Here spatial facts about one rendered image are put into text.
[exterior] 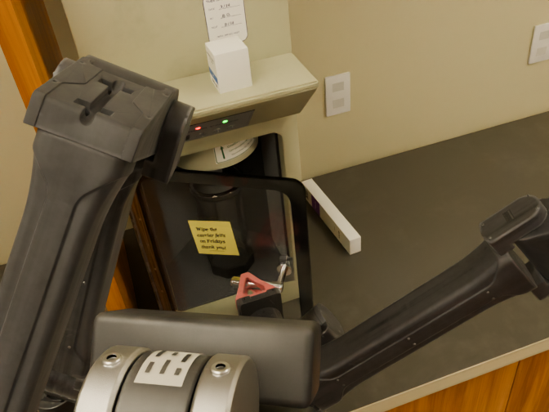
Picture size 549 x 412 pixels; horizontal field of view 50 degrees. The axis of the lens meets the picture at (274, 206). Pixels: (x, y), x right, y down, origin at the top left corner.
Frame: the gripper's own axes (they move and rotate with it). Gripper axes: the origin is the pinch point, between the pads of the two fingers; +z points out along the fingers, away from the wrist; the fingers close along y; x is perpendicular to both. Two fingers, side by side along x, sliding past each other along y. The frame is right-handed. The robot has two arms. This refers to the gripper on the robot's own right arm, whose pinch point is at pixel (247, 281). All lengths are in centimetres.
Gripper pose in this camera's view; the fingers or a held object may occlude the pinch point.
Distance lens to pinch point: 98.9
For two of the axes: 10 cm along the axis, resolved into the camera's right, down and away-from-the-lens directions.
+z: -3.2, -5.7, 7.5
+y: -0.9, -7.7, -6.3
